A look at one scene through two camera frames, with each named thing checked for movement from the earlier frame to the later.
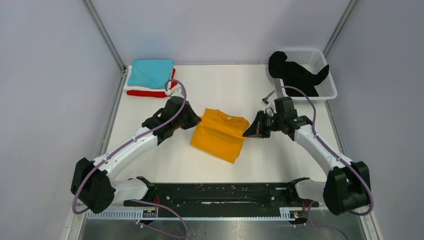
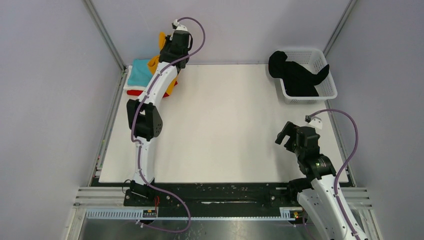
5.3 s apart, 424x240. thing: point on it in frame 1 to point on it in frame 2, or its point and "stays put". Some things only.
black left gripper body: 187,120 to 166,46
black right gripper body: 266,123 to 290,130
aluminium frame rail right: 349,7 stays put
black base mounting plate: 259,194 stays put
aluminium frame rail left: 115,54 stays put
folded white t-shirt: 127,86 stays put
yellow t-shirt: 220,134 to 153,64
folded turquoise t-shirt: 154,73 stays put
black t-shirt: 293,74 stays put
